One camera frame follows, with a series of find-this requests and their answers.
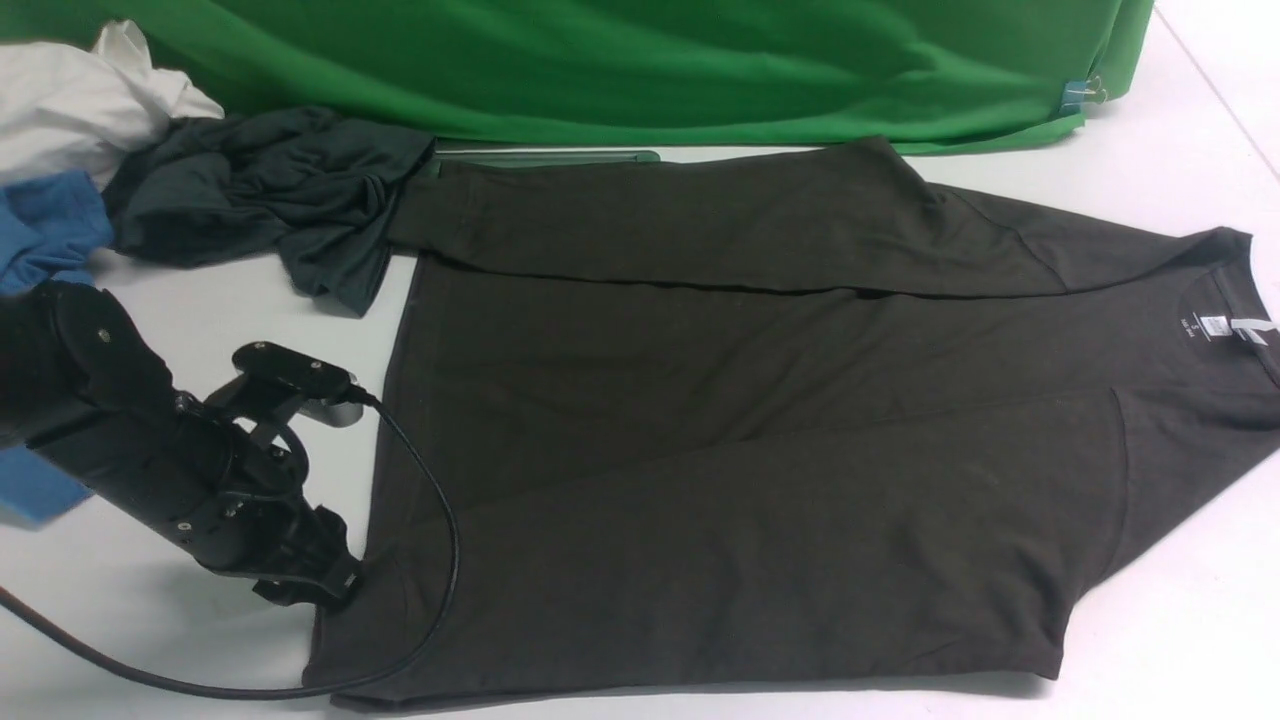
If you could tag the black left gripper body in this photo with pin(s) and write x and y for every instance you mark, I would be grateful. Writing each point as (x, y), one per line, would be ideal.
(230, 491)

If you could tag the gray long-sleeved shirt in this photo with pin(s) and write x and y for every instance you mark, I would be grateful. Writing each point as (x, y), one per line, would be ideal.
(799, 418)

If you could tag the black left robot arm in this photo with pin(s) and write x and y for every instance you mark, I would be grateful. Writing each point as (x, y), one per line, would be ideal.
(78, 382)

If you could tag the dark teal crumpled garment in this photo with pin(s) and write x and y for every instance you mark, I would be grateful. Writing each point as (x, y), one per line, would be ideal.
(314, 187)

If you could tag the blue crumpled garment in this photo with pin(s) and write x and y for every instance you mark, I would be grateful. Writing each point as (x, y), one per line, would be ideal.
(50, 228)

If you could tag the green flat tray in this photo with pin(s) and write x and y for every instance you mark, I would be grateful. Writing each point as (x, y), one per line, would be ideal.
(544, 158)

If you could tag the white crumpled garment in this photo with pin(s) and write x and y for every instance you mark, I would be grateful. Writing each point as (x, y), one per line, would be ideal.
(65, 108)

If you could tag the green backdrop cloth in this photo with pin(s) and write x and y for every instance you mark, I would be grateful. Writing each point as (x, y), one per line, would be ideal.
(933, 77)

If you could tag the blue binder clip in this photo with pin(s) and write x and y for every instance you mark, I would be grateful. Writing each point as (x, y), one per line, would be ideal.
(1078, 94)

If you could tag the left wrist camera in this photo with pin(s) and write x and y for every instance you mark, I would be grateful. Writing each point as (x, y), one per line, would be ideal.
(275, 383)

